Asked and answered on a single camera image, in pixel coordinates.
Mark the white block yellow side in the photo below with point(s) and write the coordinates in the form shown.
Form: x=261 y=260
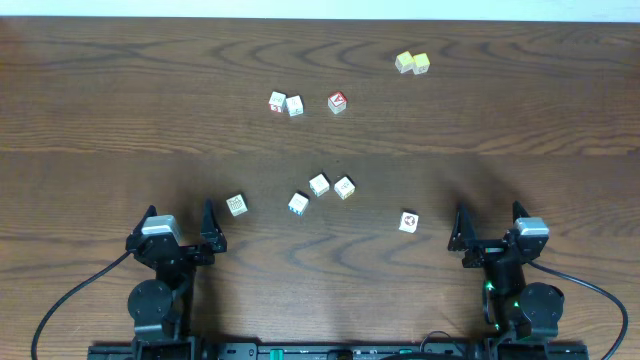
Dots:
x=344 y=187

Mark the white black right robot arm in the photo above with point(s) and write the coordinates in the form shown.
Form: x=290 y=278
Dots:
x=525 y=315

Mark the white wooden block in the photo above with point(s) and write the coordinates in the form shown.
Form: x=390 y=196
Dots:
x=295 y=105

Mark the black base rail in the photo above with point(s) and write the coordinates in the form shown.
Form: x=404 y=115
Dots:
x=251 y=351

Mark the white block cat drawing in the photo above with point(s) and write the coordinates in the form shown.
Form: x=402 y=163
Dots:
x=237 y=205

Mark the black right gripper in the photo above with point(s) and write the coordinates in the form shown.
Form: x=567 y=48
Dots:
x=484 y=250

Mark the white block green side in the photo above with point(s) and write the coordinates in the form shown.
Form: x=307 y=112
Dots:
x=319 y=185

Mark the white block brown circle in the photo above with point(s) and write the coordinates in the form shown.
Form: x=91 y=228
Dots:
x=408 y=222

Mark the white block red side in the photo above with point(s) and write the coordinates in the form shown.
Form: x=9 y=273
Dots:
x=277 y=102

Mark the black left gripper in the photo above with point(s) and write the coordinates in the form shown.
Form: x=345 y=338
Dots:
x=179 y=251

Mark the white block blue side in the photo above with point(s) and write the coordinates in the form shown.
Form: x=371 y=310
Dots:
x=298 y=203

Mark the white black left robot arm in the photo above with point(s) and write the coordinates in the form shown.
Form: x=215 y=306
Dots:
x=161 y=307

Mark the red letter wooden block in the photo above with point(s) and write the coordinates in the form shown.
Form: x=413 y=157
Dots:
x=337 y=102

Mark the pale yellow wooden block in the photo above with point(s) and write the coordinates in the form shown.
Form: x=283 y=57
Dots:
x=404 y=62

